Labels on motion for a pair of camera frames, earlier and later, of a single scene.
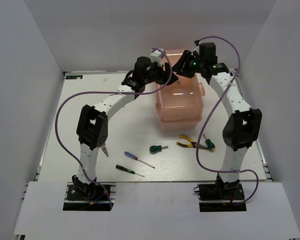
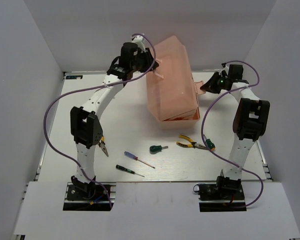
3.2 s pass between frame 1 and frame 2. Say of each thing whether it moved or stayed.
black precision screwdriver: stayed
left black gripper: moved
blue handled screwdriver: stayed
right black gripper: moved
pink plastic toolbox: moved
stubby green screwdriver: stayed
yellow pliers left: stayed
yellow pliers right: stayed
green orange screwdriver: stayed
